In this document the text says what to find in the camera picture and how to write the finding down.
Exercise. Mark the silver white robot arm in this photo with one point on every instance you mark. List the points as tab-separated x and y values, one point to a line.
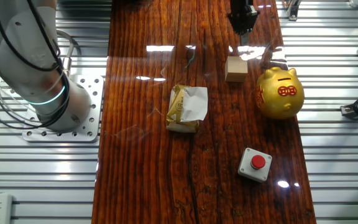
23	53

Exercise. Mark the silver perforated base plate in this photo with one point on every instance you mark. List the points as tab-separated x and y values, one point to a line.
96	109

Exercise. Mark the grey conduit with metal connector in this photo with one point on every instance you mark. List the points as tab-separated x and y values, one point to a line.
67	63

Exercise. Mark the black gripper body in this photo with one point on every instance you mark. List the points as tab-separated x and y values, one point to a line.
241	4

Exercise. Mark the grey box red push button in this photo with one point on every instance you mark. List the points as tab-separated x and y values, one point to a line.
249	171

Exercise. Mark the golden piggy bank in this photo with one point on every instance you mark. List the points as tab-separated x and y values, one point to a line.
278	102

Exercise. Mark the gold white snack packet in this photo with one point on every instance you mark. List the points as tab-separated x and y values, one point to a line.
183	109

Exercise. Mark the light wooden cube block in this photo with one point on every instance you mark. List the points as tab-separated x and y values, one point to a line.
235	71

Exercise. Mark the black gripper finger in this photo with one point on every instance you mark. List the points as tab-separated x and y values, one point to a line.
237	20
250	18

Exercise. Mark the silver metal stand pole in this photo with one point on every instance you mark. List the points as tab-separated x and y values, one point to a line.
294	11

